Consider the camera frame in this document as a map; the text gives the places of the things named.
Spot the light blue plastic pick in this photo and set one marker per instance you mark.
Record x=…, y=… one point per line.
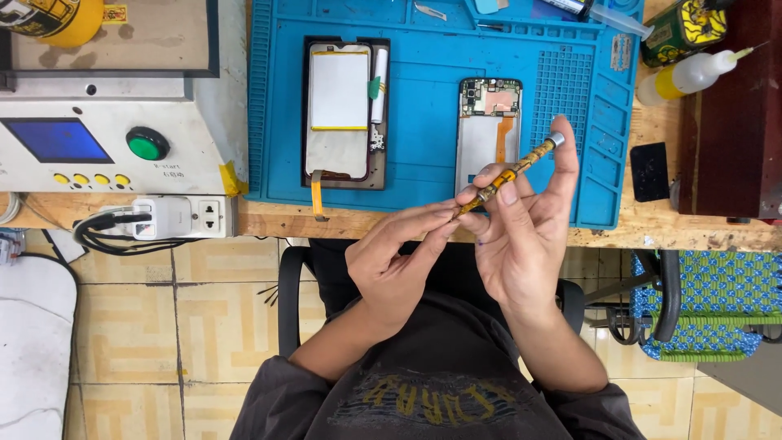
x=486, y=5

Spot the orange patterned precision screwdriver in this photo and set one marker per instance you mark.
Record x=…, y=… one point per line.
x=530, y=159

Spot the blue silicone repair mat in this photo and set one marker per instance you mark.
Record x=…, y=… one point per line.
x=427, y=110

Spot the green round button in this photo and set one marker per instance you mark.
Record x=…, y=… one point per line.
x=147, y=144

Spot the white power strip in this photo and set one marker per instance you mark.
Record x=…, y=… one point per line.
x=214, y=215

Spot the small white circuit piece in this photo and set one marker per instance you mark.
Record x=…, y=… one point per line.
x=377, y=139

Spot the person's right hand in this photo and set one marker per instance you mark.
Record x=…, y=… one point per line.
x=528, y=250

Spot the yellow mug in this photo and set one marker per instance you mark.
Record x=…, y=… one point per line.
x=67, y=21

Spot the yellow tape piece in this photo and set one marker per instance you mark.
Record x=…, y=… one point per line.
x=231, y=180

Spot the white phone battery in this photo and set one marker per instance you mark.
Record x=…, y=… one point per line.
x=339, y=90

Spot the razor blade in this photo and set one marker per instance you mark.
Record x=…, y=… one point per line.
x=621, y=52

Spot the black tube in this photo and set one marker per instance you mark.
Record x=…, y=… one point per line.
x=565, y=5

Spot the black office chair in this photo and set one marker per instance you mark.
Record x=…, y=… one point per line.
x=290, y=299

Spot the white charger plug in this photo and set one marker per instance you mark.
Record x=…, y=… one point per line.
x=165, y=217

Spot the white bag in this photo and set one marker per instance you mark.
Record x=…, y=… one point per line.
x=33, y=348

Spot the person's dark grey shirt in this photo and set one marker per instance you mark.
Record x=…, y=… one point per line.
x=440, y=379

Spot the dark red wooden box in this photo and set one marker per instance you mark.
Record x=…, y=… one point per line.
x=739, y=122

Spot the thin metal tweezers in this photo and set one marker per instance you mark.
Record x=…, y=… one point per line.
x=490, y=27

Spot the black square pad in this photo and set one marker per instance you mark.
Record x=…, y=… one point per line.
x=649, y=172

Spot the white rolled strip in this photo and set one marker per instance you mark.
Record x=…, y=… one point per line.
x=381, y=73

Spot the blue green woven chair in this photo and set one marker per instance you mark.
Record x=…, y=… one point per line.
x=721, y=287

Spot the clear plastic syringe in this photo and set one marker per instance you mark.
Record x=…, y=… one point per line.
x=617, y=19

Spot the person's left hand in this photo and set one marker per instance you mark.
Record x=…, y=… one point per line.
x=385, y=269

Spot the clear squeeze bottle yellow liquid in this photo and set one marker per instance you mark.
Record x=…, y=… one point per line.
x=684, y=76

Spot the opened phone with circuit board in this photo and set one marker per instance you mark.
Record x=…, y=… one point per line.
x=486, y=140

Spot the green and yellow tin can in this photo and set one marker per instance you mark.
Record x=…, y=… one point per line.
x=681, y=30

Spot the metal spudger blade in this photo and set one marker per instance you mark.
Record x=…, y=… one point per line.
x=431, y=11

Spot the grey machine with blue screen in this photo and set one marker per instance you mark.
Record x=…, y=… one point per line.
x=140, y=91

